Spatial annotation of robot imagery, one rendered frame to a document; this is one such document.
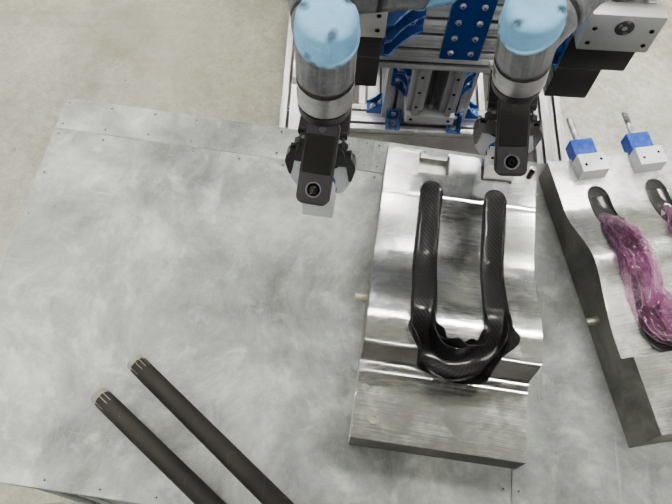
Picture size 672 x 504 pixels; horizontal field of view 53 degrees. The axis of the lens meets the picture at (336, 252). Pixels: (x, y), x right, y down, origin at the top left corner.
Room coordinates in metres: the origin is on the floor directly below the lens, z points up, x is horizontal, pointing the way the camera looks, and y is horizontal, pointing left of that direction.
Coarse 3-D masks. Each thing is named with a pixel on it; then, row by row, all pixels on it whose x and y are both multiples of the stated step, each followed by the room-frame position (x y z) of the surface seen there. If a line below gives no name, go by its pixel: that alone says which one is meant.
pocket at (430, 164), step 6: (420, 156) 0.68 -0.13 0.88; (426, 156) 0.68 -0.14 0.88; (432, 156) 0.68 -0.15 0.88; (420, 162) 0.67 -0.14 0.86; (426, 162) 0.67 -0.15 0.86; (432, 162) 0.67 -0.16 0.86; (438, 162) 0.67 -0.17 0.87; (444, 162) 0.67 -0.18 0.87; (420, 168) 0.66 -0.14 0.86; (426, 168) 0.66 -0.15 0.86; (432, 168) 0.66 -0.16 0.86; (438, 168) 0.66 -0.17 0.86; (444, 168) 0.67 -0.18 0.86; (444, 174) 0.65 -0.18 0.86
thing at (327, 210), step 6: (330, 198) 0.53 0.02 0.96; (306, 204) 0.53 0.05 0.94; (330, 204) 0.52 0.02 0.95; (306, 210) 0.53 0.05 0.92; (312, 210) 0.52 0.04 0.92; (318, 210) 0.52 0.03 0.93; (324, 210) 0.52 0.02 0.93; (330, 210) 0.52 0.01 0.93; (324, 216) 0.52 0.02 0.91; (330, 216) 0.52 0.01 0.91
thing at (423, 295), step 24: (432, 192) 0.60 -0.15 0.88; (432, 216) 0.56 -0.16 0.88; (504, 216) 0.56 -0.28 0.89; (432, 240) 0.51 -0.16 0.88; (504, 240) 0.52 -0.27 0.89; (432, 264) 0.47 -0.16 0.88; (480, 264) 0.47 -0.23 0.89; (432, 288) 0.41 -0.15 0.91; (504, 288) 0.43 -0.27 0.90; (432, 312) 0.37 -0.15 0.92; (504, 312) 0.38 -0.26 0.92; (432, 336) 0.34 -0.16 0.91; (480, 336) 0.33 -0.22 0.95; (504, 336) 0.34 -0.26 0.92; (432, 360) 0.31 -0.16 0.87; (456, 360) 0.31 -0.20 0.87; (480, 360) 0.32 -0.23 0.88
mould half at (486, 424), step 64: (384, 192) 0.59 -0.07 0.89; (448, 192) 0.60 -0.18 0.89; (512, 192) 0.61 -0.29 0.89; (384, 256) 0.47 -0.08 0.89; (448, 256) 0.48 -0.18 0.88; (512, 256) 0.49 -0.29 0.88; (384, 320) 0.35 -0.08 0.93; (448, 320) 0.35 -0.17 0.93; (512, 320) 0.36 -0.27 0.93; (384, 384) 0.27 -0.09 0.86; (448, 384) 0.28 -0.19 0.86; (512, 384) 0.29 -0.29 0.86; (384, 448) 0.18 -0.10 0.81; (448, 448) 0.18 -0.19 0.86; (512, 448) 0.19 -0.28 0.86
